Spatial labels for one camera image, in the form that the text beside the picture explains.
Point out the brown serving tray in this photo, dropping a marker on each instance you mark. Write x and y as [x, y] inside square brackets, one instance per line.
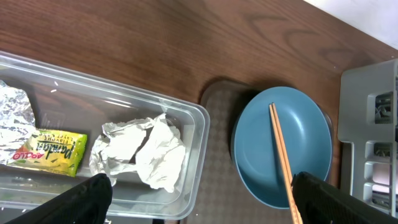
[222, 197]

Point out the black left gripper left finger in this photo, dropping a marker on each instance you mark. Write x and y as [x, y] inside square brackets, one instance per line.
[86, 203]

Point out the grey dishwasher rack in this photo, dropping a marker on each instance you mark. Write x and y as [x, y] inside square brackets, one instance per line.
[367, 128]

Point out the clear plastic waste bin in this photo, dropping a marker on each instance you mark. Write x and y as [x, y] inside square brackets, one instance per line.
[67, 100]

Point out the pink cup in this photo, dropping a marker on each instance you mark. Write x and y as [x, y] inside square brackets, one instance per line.
[380, 177]

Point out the white napkin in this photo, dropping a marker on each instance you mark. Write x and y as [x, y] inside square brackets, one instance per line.
[149, 147]

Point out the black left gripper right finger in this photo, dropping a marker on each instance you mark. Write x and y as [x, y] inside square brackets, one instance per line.
[319, 203]

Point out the dark blue plate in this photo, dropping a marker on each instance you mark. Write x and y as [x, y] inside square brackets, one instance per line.
[307, 138]

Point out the silver yellow snack wrapper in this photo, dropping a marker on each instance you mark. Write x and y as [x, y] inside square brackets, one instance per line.
[26, 147]

